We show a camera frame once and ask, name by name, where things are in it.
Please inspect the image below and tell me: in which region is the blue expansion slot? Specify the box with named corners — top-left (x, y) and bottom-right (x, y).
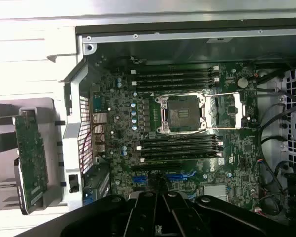
top-left (132, 174), bottom-right (197, 185)

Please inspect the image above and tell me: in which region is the silver chipset heatsink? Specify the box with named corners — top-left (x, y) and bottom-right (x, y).
top-left (203, 184), bottom-right (229, 202)

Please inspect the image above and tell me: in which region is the green motherboard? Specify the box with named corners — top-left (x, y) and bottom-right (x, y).
top-left (88, 61), bottom-right (259, 213)

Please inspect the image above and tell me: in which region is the thin locking lever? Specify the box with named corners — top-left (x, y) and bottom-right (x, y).
top-left (205, 126), bottom-right (259, 130)

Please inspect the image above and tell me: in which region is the CPU socket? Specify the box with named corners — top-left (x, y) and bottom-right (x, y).
top-left (154, 94), bottom-right (207, 136)

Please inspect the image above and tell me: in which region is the open black PC case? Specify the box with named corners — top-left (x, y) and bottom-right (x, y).
top-left (46, 24), bottom-right (296, 237)

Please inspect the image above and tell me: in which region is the silver socket cover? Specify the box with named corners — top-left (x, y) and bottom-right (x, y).
top-left (204, 91), bottom-right (247, 129)

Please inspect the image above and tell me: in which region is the grey parts rack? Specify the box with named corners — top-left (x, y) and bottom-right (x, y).
top-left (0, 97), bottom-right (65, 215)

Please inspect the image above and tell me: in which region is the black intrusion switch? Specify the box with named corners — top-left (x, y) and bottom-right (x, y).
top-left (68, 173), bottom-right (79, 194)

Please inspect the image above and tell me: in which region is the red and black wire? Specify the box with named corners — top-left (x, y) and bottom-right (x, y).
top-left (79, 124), bottom-right (105, 169)

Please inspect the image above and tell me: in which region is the thin black wire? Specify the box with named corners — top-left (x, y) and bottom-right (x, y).
top-left (259, 103), bottom-right (288, 171)

